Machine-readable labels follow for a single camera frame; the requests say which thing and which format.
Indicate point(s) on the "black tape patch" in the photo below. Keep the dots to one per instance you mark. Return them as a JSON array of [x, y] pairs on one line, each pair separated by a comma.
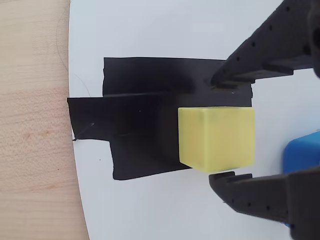
[[140, 117]]

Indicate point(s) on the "blue rectangular bin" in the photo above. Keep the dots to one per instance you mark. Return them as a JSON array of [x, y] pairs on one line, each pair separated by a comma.
[[302, 152]]

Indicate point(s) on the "yellow cube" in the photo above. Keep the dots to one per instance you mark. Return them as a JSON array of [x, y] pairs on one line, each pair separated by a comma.
[[217, 140]]

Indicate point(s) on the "white board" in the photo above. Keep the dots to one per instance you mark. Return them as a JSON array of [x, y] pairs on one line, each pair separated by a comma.
[[150, 30]]

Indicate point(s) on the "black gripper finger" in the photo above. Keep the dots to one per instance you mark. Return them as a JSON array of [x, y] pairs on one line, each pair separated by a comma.
[[262, 197], [270, 47]]

